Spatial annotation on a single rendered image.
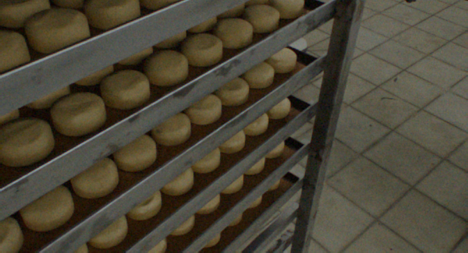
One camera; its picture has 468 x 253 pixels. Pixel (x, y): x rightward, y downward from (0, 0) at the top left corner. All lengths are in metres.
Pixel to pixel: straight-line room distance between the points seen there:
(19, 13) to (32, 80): 0.11
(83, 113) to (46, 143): 0.04
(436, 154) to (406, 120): 0.29
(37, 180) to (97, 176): 0.12
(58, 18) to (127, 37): 0.06
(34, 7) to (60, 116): 0.10
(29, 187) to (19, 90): 0.09
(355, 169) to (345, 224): 0.37
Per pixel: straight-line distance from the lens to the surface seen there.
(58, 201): 0.50
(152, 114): 0.45
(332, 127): 0.78
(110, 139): 0.42
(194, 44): 0.54
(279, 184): 0.89
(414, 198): 2.32
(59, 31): 0.39
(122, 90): 0.47
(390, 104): 2.86
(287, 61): 0.69
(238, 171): 0.64
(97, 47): 0.37
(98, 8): 0.42
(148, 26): 0.40
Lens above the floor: 1.60
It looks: 40 degrees down
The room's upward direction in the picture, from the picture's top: 2 degrees clockwise
